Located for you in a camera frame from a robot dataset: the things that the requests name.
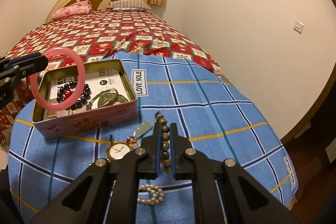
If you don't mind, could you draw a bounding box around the pink jade bangle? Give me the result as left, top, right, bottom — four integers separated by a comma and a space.
31, 47, 86, 111

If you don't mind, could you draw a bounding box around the red cord dark pendant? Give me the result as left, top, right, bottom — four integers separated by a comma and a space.
63, 89, 74, 101

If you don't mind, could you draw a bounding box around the silver metal bangle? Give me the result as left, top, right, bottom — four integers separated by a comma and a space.
87, 88, 129, 109

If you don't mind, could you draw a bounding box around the gold wrist watch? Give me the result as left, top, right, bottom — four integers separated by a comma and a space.
105, 135, 134, 161

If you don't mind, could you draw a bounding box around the red patterned bed sheet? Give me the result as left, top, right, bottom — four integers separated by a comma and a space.
0, 8, 223, 135

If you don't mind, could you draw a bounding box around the white card in tin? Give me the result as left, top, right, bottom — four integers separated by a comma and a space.
47, 69, 129, 111

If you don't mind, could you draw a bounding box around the blue plaid towel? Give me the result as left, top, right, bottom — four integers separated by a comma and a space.
8, 52, 298, 223

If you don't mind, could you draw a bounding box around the light green jade pendant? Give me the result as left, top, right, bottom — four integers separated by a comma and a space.
131, 120, 153, 139

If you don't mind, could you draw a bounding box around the pink floral pillow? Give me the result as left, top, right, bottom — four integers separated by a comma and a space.
51, 1, 92, 20

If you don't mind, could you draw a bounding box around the pink metal tin box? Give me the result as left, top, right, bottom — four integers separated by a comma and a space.
32, 59, 137, 139

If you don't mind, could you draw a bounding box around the striped grey pillow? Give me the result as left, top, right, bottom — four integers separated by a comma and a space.
108, 0, 151, 13

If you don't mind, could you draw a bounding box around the dark bead bracelet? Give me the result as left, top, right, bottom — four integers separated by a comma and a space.
56, 80, 92, 111

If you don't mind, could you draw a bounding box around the white pearl necklace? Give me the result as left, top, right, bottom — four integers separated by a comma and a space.
136, 183, 165, 205

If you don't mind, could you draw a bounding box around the red coral bead string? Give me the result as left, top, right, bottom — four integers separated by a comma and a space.
126, 135, 141, 146

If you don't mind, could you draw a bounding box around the white wall switch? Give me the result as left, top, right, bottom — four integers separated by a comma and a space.
293, 20, 304, 34

